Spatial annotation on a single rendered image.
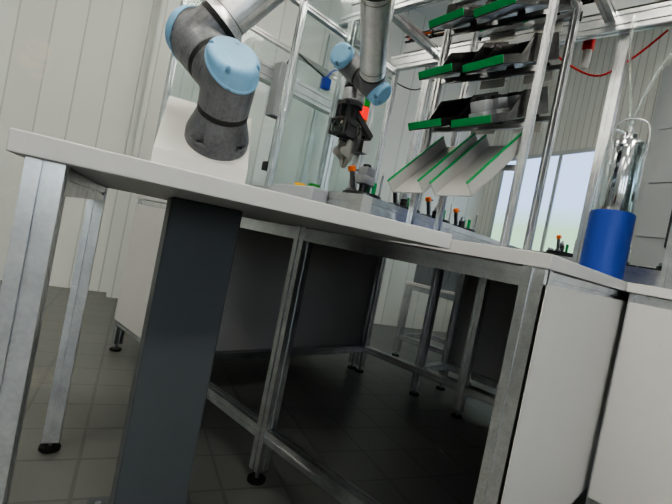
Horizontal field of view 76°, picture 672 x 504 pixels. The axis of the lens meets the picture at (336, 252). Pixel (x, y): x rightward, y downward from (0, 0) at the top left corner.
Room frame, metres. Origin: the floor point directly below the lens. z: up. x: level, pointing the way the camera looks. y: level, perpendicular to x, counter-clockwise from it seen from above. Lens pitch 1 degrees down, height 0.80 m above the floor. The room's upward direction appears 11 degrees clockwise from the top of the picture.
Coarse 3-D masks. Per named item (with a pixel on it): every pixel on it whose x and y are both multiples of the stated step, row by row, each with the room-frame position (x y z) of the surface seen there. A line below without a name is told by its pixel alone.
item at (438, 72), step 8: (480, 48) 1.31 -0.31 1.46; (488, 48) 1.33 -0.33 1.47; (448, 56) 1.41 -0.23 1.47; (456, 56) 1.43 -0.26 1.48; (464, 56) 1.45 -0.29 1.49; (472, 56) 1.48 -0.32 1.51; (480, 56) 1.31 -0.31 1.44; (448, 64) 1.25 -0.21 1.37; (456, 64) 1.25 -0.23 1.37; (464, 64) 1.27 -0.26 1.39; (424, 72) 1.33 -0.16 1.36; (432, 72) 1.30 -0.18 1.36; (440, 72) 1.28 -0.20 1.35; (448, 72) 1.26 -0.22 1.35; (456, 72) 1.29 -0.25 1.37; (480, 72) 1.44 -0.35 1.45
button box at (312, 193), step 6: (276, 186) 1.47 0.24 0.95; (282, 186) 1.45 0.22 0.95; (288, 186) 1.43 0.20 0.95; (294, 186) 1.41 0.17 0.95; (300, 186) 1.39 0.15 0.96; (306, 186) 1.37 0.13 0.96; (312, 186) 1.35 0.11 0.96; (282, 192) 1.45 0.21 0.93; (288, 192) 1.43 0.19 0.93; (294, 192) 1.40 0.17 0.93; (300, 192) 1.38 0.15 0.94; (306, 192) 1.36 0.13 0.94; (312, 192) 1.35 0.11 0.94; (318, 192) 1.37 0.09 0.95; (324, 192) 1.38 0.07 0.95; (306, 198) 1.36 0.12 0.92; (312, 198) 1.35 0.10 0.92; (318, 198) 1.37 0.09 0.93; (324, 198) 1.39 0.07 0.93
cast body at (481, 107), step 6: (474, 102) 1.19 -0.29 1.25; (480, 102) 1.17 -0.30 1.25; (486, 102) 1.17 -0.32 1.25; (492, 102) 1.19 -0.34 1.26; (474, 108) 1.19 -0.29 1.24; (480, 108) 1.18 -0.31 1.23; (486, 108) 1.17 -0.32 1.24; (492, 108) 1.20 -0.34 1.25; (474, 114) 1.18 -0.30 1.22; (480, 114) 1.17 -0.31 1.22; (486, 114) 1.18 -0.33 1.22
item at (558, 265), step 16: (384, 240) 1.12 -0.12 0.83; (480, 256) 0.93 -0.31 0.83; (496, 256) 0.91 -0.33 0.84; (512, 256) 0.89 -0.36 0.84; (528, 256) 0.86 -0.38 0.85; (544, 256) 0.84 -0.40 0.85; (560, 272) 0.89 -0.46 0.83; (576, 272) 0.96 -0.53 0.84; (592, 272) 1.06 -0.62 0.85; (624, 288) 1.35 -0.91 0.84
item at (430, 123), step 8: (472, 96) 1.32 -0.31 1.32; (480, 96) 1.33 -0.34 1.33; (488, 96) 1.35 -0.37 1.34; (440, 104) 1.42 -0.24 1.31; (448, 104) 1.44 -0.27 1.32; (456, 104) 1.46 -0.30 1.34; (464, 104) 1.48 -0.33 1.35; (440, 112) 1.42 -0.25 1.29; (448, 112) 1.44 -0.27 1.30; (456, 112) 1.46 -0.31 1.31; (464, 112) 1.30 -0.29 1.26; (424, 120) 1.38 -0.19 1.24; (432, 120) 1.27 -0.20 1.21; (440, 120) 1.24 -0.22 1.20; (448, 120) 1.26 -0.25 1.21; (408, 128) 1.35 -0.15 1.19; (416, 128) 1.32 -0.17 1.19; (424, 128) 1.30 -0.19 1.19
